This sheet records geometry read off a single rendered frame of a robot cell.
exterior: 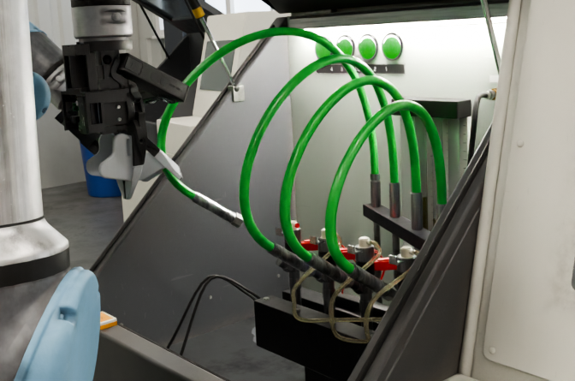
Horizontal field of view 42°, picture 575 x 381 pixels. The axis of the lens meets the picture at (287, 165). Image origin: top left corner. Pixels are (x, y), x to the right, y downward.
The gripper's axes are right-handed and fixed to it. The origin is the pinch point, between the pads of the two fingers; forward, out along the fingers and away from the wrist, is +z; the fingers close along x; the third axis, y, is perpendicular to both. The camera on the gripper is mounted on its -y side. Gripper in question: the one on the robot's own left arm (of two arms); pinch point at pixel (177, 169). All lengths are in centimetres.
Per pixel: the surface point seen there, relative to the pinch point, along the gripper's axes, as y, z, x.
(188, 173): -0.8, -0.1, -23.2
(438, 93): -40.1, 23.6, -4.6
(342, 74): -35.3, 8.9, -22.3
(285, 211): -5.5, 16.2, 24.3
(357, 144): -17.7, 16.9, 29.4
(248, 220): -1.5, 13.6, 17.5
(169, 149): -4, -37, -298
